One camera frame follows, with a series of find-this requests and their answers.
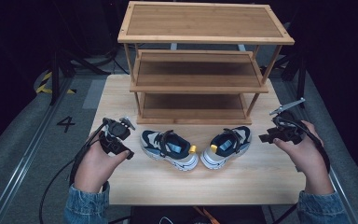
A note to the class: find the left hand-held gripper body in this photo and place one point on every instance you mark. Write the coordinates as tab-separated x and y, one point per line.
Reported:
116	130

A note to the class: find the black box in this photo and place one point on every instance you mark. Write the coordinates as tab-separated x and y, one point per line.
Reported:
230	216

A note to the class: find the black metal stand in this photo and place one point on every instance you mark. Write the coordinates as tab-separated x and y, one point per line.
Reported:
56	74
300	77

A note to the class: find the metal floor rail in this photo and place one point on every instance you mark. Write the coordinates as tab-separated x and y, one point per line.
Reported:
28	155

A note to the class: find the person's right hand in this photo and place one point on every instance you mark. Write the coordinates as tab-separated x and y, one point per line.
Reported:
307	158

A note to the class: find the yellow and black floor tape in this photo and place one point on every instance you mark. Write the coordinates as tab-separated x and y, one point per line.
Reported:
45	84

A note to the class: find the person's left hand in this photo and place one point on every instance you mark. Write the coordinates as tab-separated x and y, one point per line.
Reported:
94	168

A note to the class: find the beige and navy sneaker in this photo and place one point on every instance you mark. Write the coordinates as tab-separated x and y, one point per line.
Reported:
225	146
171	149

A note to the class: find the wooden three-tier shoe rack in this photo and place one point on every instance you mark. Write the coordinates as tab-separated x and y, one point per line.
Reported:
205	21

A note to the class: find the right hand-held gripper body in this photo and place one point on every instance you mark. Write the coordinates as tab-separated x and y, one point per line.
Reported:
287	129

